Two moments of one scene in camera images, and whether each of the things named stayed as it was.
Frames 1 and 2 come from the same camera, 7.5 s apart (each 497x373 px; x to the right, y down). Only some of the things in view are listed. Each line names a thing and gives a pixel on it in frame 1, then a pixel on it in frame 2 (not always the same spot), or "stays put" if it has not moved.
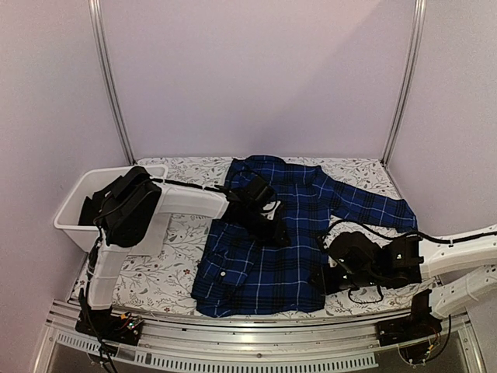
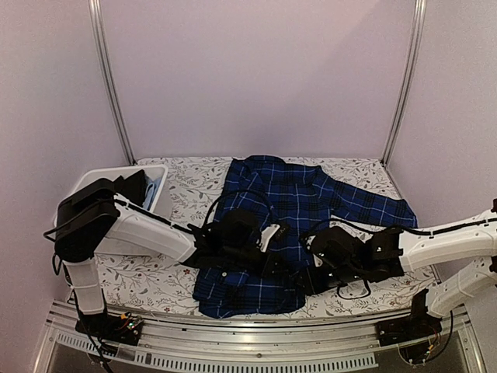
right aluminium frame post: [419, 26] stays put
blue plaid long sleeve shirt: [240, 270] stays put
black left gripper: [274, 238] to [267, 271]
